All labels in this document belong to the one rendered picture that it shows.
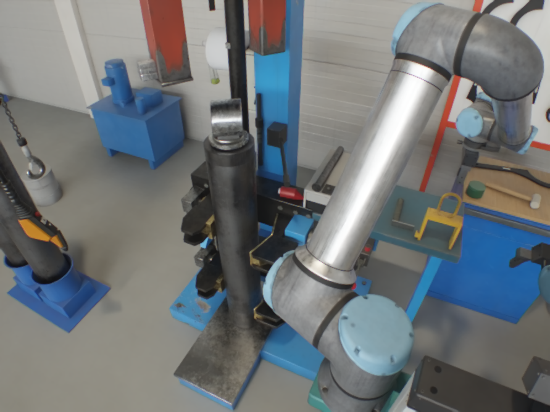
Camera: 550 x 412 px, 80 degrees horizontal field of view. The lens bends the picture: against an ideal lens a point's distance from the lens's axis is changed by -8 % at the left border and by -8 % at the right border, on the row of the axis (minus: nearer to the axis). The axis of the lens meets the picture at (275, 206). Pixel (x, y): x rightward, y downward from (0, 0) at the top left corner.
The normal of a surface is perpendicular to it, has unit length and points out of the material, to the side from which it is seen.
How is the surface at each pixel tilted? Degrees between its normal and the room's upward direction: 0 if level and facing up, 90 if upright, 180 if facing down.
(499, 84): 119
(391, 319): 5
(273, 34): 90
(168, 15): 90
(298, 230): 0
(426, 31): 58
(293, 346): 0
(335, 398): 70
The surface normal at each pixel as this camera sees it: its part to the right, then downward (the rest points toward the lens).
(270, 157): -0.42, 0.59
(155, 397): 0.00, -0.76
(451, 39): -0.69, 0.21
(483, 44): -0.43, 0.28
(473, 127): -0.78, 0.40
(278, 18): 0.52, 0.55
